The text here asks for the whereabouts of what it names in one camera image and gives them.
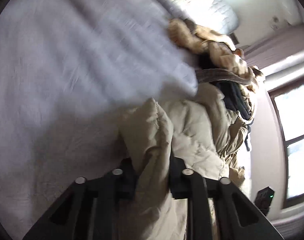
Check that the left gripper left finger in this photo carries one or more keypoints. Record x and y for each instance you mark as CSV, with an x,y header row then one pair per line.
x,y
88,209

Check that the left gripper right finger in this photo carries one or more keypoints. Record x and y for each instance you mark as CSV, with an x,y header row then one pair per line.
x,y
236,216

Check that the beige puffer jacket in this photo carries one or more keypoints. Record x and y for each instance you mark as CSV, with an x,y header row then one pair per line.
x,y
202,132

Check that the black device with green light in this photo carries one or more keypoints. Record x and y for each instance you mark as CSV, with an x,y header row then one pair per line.
x,y
264,199

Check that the black fleece garment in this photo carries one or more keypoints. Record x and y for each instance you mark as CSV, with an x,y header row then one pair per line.
x,y
235,101

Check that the lavender embossed bedspread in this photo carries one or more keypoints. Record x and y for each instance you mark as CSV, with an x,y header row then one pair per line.
x,y
68,68

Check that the cream striped fuzzy garment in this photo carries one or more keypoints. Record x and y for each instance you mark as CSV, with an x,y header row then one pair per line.
x,y
220,49

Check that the pale curtain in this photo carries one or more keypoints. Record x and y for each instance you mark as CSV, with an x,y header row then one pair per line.
x,y
279,52

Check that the round cream pleated cushion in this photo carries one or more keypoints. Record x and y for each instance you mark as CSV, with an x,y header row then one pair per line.
x,y
214,14

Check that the window with dark frame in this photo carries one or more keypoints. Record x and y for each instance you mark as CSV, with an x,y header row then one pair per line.
x,y
288,103

